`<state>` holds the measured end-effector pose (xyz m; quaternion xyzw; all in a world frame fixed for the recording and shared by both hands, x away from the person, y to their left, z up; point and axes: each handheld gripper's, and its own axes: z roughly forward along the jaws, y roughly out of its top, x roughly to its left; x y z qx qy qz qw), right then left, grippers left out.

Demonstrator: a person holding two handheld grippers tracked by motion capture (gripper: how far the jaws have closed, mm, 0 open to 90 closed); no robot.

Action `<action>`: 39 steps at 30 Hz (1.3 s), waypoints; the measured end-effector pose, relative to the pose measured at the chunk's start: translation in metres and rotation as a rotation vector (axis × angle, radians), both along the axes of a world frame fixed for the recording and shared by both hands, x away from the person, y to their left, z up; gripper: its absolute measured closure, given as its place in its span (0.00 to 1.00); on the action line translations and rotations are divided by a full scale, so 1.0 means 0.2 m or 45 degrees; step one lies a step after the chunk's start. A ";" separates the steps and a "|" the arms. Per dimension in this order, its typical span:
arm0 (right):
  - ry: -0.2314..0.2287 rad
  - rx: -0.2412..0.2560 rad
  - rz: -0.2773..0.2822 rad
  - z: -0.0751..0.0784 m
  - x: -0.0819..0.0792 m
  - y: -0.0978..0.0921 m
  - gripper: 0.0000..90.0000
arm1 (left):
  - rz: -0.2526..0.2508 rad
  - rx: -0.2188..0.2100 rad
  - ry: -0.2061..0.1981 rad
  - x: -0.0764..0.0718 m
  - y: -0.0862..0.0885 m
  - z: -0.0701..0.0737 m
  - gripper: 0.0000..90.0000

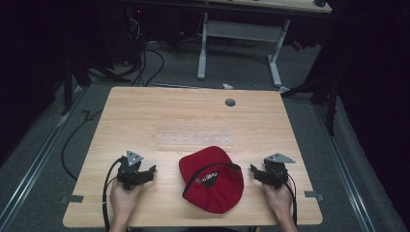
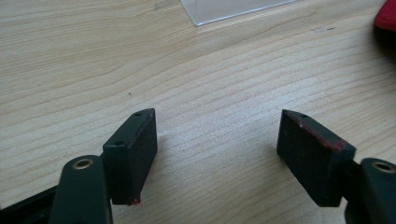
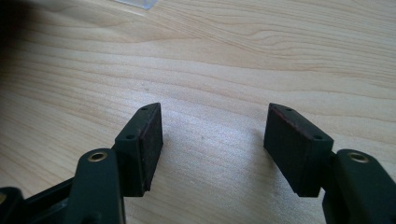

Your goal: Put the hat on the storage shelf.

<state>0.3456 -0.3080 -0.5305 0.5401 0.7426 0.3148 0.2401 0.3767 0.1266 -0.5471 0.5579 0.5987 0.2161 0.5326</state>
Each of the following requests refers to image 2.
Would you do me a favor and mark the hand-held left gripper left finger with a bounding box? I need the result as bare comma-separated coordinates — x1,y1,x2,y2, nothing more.
48,107,159,224

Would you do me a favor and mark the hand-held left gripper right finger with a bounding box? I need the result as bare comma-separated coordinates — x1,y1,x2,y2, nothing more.
276,108,396,224

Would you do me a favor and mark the red round object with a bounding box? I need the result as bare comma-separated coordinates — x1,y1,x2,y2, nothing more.
374,0,396,33

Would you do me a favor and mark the clear plastic box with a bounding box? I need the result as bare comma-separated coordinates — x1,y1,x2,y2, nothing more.
179,0,297,27

